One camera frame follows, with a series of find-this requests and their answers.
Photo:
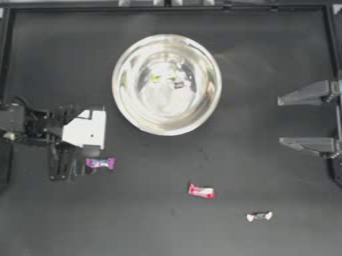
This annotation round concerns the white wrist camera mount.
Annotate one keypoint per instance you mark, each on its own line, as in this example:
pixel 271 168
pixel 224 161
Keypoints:
pixel 87 130

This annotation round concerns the steel bowl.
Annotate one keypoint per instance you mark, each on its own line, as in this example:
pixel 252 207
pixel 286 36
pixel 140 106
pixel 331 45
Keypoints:
pixel 178 113

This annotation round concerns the purple candy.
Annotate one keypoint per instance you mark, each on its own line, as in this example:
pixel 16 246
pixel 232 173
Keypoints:
pixel 101 163

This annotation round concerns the green candy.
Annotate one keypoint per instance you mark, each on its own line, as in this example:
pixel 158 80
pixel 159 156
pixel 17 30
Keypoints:
pixel 155 79

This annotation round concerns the red candy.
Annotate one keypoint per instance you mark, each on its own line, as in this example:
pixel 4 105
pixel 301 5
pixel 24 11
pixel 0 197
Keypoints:
pixel 200 191

